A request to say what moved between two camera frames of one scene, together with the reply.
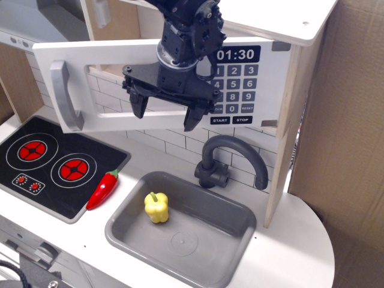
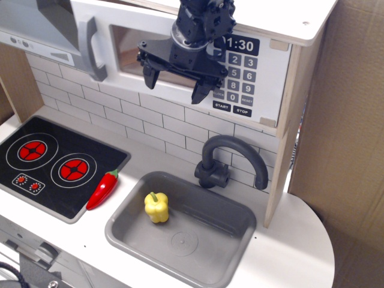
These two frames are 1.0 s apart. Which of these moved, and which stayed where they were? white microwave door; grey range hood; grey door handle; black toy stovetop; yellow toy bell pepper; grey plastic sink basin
Moved: grey door handle; white microwave door
Stayed: grey plastic sink basin; yellow toy bell pepper; black toy stovetop; grey range hood
